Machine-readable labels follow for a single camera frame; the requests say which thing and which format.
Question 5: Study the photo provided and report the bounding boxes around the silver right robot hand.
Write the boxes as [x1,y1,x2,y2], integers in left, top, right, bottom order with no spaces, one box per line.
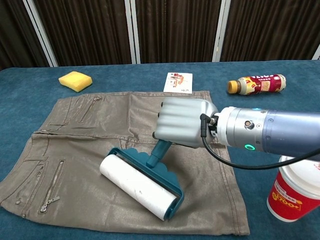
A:
[152,97,220,149]

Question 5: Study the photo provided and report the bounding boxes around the white printed card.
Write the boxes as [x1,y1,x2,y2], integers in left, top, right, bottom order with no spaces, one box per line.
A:
[163,72,194,95]

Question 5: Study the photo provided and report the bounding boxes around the dark folding screen white frames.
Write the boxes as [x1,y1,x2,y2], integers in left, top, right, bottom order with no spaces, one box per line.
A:
[0,0,320,72]

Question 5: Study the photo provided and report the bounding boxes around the black cable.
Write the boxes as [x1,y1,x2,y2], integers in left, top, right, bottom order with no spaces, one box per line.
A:
[200,113,320,170]

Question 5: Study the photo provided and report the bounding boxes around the plastic drink bottle yellow cap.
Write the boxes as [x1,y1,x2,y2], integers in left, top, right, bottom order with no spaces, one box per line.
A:
[226,73,287,96]

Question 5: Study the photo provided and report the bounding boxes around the grey shiny skirt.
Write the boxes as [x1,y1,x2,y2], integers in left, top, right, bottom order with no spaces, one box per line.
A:
[0,90,251,237]

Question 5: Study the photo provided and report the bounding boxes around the teal lint roller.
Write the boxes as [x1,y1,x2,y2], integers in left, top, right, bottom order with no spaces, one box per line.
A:
[99,139,185,222]

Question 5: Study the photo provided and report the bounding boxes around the red paper cup white lid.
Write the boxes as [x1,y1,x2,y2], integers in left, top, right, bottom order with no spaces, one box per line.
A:
[266,155,320,223]

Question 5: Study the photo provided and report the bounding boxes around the yellow sponge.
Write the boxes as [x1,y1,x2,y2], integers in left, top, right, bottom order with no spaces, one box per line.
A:
[58,71,93,93]

